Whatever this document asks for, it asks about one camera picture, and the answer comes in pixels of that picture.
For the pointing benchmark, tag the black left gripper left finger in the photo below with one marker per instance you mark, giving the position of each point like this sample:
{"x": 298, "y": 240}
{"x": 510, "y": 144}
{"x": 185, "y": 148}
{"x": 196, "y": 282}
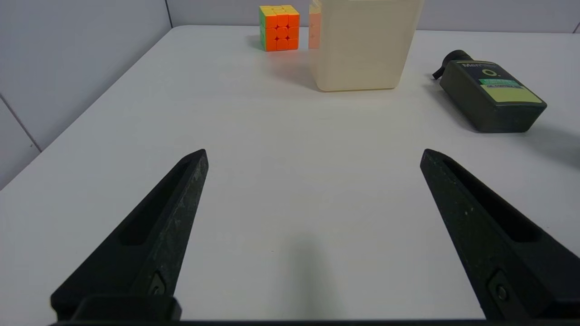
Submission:
{"x": 149, "y": 244}

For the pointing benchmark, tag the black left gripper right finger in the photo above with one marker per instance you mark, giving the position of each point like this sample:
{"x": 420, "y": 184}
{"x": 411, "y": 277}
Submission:
{"x": 480, "y": 235}

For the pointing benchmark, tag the cream white plastic box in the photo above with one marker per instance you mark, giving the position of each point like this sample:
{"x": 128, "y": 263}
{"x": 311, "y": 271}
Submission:
{"x": 362, "y": 45}

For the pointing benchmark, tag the black bottle with green label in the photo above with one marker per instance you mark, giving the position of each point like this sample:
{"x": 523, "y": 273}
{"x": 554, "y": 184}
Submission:
{"x": 489, "y": 99}

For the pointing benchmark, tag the orange yellow green puzzle cube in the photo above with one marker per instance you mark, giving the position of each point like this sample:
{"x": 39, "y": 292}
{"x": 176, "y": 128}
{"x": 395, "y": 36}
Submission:
{"x": 281, "y": 31}

